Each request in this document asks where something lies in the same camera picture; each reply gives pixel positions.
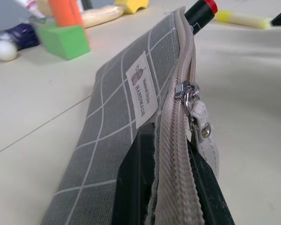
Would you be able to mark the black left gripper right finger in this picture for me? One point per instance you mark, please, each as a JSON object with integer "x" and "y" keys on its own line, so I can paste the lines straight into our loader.
{"x": 208, "y": 187}

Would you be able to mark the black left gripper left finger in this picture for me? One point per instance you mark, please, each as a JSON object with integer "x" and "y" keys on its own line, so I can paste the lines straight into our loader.
{"x": 137, "y": 178}

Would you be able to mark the grey grid zip pouch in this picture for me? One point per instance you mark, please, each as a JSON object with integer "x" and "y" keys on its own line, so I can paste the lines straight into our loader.
{"x": 107, "y": 140}

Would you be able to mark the black marker with red cap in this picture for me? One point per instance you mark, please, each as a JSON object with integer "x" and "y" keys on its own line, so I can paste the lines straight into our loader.
{"x": 200, "y": 16}

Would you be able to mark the yellow highlighter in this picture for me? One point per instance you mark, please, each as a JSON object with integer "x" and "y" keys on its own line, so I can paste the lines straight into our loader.
{"x": 241, "y": 19}

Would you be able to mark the green foam block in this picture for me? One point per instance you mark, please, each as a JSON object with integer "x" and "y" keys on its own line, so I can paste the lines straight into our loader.
{"x": 65, "y": 42}

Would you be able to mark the cream bread loaf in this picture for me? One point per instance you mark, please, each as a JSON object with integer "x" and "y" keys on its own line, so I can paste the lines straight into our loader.
{"x": 100, "y": 17}

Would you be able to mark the yellow foam arch block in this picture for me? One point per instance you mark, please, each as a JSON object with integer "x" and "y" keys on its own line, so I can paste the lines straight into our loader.
{"x": 133, "y": 5}

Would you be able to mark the orange foam block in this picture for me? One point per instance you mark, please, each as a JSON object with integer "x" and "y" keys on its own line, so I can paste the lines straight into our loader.
{"x": 65, "y": 14}

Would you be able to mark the white ball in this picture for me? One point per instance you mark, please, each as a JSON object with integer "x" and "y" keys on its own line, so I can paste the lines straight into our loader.
{"x": 4, "y": 51}

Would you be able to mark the dark blue packet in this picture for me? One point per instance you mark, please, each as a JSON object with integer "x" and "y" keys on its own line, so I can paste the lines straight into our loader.
{"x": 18, "y": 37}

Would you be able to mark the white printed tube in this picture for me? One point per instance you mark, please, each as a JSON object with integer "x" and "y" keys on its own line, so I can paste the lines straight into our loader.
{"x": 31, "y": 8}

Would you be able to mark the grey rounded object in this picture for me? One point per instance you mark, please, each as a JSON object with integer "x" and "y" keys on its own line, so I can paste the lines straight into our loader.
{"x": 7, "y": 14}

